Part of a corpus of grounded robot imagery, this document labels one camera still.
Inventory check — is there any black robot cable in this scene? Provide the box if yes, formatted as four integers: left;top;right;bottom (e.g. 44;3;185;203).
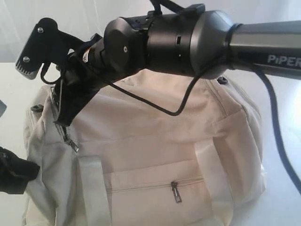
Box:
40;0;301;196

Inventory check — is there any beige fabric duffel bag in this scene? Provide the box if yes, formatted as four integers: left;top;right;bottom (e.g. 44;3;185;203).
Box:
22;78;266;226

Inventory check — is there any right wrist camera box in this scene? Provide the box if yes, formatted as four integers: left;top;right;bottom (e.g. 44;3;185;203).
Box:
15;17;74;80

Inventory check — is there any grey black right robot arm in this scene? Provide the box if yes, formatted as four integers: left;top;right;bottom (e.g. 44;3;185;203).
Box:
55;10;301;127

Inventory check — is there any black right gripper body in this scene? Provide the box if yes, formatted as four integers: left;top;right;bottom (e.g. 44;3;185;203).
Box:
53;33;113;127

